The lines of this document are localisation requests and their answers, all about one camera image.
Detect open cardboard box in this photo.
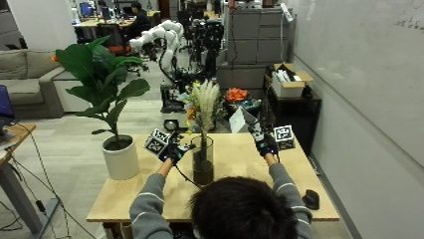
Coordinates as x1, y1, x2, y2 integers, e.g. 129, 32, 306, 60
269, 63, 315, 99

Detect blue laptop screen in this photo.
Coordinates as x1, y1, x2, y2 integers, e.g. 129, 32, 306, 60
0, 85, 16, 121

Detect round black lamp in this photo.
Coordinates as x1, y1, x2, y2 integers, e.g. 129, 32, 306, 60
164, 119, 181, 131

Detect person's right hand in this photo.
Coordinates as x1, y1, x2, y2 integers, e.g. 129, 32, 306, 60
246, 121, 281, 157

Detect black computer mouse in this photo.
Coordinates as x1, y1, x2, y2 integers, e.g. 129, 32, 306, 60
301, 188, 321, 211

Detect pampas grass stems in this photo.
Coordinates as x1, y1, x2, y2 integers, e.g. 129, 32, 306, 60
194, 79, 222, 140

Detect mixed yellow orange flowers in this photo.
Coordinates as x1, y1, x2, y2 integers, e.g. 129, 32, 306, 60
182, 81, 204, 131

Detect orange flower bunch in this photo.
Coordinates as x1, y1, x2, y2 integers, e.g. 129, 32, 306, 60
225, 87, 250, 104

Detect white marker cube glove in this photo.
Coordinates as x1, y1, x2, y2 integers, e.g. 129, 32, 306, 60
272, 124, 297, 151
144, 127, 173, 156

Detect wooden side desk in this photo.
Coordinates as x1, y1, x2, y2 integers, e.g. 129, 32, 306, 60
0, 122, 62, 235

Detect black glove cable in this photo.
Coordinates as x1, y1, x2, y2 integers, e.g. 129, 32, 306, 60
174, 162, 205, 189

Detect person's left hand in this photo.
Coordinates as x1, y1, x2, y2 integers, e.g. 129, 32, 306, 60
159, 132, 197, 164

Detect wooden office desk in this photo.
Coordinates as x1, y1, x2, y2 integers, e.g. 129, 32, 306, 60
73, 10, 163, 30

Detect grey filing cabinets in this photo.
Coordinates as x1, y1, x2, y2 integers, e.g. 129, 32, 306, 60
216, 7, 297, 91

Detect white marker cube right glove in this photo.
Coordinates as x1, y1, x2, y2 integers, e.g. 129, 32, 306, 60
272, 124, 297, 151

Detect tall glass vase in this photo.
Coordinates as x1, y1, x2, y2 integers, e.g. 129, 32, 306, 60
190, 134, 216, 186

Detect black office chair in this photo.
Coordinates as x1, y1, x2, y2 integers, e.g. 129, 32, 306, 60
96, 23, 151, 73

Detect black low cabinet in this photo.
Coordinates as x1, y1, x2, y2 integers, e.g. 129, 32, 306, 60
264, 87, 323, 156

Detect white round plant pot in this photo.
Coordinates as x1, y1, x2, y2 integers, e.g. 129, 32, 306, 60
101, 133, 141, 181

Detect white marker cube left glove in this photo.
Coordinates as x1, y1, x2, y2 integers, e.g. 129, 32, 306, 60
144, 127, 173, 156

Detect grey sofa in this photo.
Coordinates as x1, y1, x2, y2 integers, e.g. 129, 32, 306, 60
0, 49, 92, 120

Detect black floor cable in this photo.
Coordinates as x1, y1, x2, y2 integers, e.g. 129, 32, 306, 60
0, 122, 99, 239

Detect large-leaf green plant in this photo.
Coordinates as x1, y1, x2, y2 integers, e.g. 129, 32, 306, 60
55, 35, 152, 141

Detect white paper cone wrap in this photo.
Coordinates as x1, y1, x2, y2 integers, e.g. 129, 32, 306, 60
228, 106, 260, 134

